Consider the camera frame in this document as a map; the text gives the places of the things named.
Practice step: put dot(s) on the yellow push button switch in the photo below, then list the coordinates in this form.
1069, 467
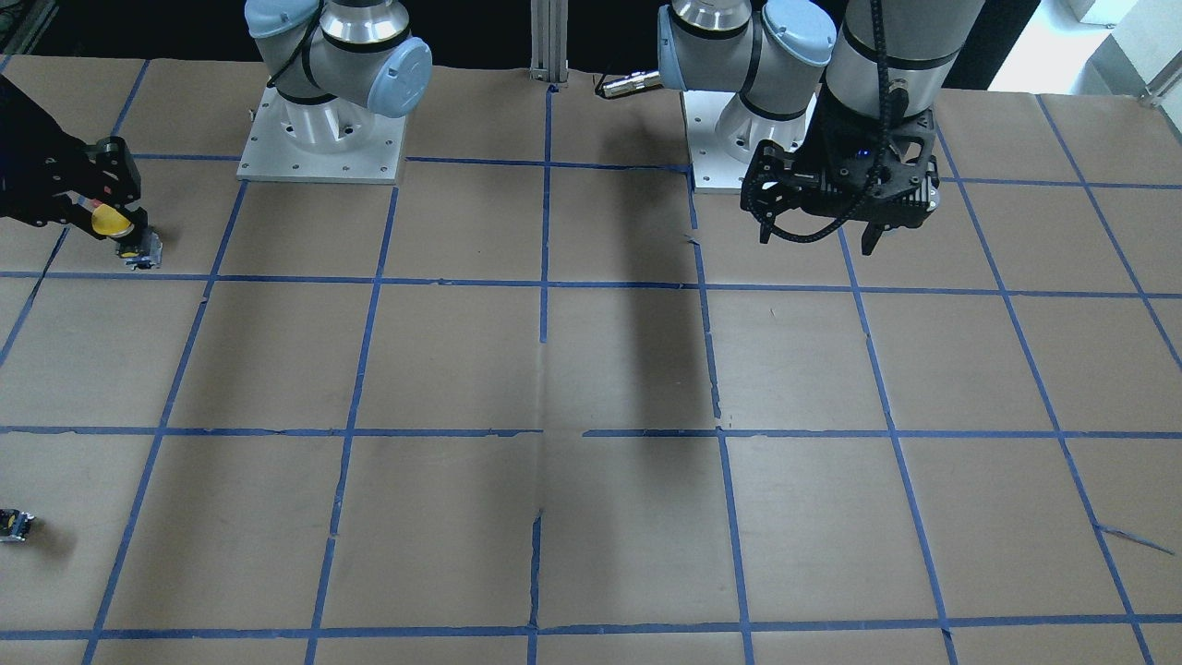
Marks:
137, 243

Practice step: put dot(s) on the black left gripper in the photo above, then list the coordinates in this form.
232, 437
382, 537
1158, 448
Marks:
825, 140

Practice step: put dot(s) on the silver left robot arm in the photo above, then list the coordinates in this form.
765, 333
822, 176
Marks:
886, 59

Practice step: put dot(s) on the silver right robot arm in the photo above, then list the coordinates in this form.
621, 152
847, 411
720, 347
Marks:
343, 77

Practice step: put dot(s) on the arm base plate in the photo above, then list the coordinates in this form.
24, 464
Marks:
722, 135
336, 142

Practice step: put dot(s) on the aluminium frame post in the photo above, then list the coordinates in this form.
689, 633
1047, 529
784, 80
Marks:
548, 22

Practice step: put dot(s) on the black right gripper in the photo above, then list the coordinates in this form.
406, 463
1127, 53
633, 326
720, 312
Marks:
35, 166

